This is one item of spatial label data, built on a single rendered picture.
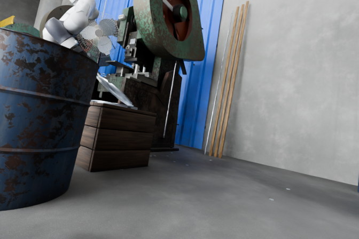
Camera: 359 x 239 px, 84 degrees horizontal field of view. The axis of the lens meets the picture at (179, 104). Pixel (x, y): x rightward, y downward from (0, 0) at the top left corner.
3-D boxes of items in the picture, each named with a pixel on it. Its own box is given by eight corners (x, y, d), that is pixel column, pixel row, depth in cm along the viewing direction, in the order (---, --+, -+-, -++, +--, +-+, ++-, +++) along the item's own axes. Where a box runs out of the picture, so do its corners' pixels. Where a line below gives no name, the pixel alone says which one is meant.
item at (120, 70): (111, 74, 176) (115, 60, 178) (102, 74, 184) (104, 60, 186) (132, 81, 197) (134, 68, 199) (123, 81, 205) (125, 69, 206)
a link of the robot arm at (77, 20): (73, 6, 134) (53, 32, 115) (88, -12, 124) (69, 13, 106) (88, 18, 141) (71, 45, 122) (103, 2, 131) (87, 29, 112)
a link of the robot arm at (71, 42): (72, 34, 111) (80, 43, 113) (72, 40, 122) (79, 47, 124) (53, 47, 107) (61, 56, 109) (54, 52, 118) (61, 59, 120)
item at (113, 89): (127, 96, 113) (128, 95, 113) (90, 69, 118) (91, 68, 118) (135, 112, 140) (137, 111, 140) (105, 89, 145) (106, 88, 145)
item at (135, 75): (136, 79, 180) (137, 73, 181) (105, 79, 205) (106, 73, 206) (157, 87, 205) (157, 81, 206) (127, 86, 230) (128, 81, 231)
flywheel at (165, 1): (196, 63, 208) (152, 29, 149) (180, 64, 219) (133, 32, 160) (207, 0, 217) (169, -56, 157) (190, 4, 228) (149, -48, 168)
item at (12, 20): (10, 23, 536) (13, 13, 539) (-4, 29, 605) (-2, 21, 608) (47, 38, 613) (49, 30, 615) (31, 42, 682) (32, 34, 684)
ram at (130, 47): (131, 55, 193) (137, 26, 196) (121, 56, 201) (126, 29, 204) (143, 62, 207) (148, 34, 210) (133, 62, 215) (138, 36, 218)
